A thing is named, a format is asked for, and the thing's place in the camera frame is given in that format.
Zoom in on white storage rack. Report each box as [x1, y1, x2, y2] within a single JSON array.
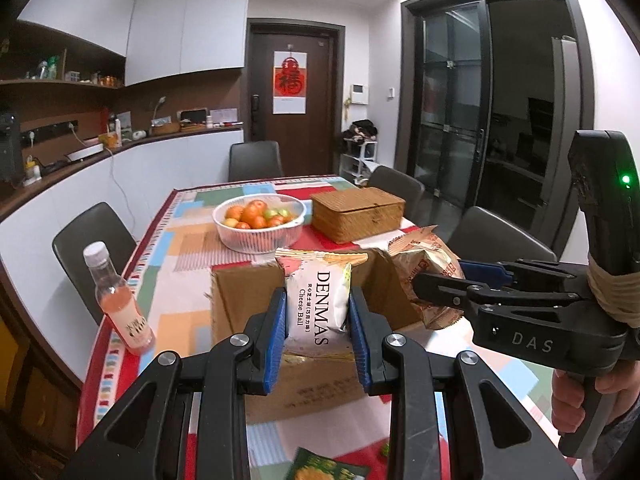
[[340, 140, 378, 186]]

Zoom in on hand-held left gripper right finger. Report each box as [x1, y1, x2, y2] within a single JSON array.
[[348, 286, 578, 480]]

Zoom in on white fruit bowl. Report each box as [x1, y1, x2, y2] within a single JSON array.
[[212, 193, 307, 254]]

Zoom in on black framed glass door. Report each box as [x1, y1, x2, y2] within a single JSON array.
[[402, 0, 596, 261]]

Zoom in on woven wicker box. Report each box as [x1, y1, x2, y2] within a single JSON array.
[[310, 186, 407, 245]]

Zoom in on wooden wall shelf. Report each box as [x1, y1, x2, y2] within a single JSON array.
[[0, 22, 126, 91]]

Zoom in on person's right forearm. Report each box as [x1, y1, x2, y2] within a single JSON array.
[[597, 392, 640, 461]]

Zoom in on dark bag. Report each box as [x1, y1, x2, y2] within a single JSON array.
[[342, 120, 379, 143]]

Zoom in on dark wooden door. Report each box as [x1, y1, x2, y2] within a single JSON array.
[[245, 19, 347, 181]]

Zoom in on glass display cabinet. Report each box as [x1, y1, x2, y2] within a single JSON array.
[[0, 280, 81, 461]]

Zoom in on red and white wall calendar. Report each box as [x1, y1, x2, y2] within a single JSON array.
[[272, 51, 308, 115]]

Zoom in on green snack packet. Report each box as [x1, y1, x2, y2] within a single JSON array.
[[285, 447, 371, 480]]

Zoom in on black coffee machine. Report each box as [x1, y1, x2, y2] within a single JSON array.
[[0, 112, 26, 183]]

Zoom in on pink drink bottle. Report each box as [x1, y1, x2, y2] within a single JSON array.
[[82, 241, 157, 357]]

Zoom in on brown cardboard box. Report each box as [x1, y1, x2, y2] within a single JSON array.
[[210, 247, 426, 426]]

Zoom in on white snack packet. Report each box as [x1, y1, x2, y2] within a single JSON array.
[[275, 247, 370, 358]]

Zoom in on white upper cabinets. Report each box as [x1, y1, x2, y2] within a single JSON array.
[[17, 0, 251, 87]]

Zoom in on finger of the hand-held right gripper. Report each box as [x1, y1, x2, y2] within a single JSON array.
[[457, 258, 568, 283], [411, 270, 588, 311]]

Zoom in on golden brown snack packet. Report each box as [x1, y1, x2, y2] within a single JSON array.
[[387, 225, 466, 331]]

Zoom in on white counter cabinet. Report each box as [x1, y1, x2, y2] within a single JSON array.
[[0, 125, 246, 386]]

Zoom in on grey dining chair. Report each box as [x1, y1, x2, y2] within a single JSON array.
[[447, 206, 558, 266], [229, 141, 284, 182], [367, 165, 426, 226], [52, 202, 138, 326]]

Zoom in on person's right hand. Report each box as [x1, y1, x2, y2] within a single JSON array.
[[551, 357, 640, 436]]

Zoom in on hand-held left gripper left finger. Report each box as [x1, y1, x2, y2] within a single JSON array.
[[60, 287, 290, 480]]

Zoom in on white flat cooker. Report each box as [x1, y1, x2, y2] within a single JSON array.
[[64, 144, 105, 161]]

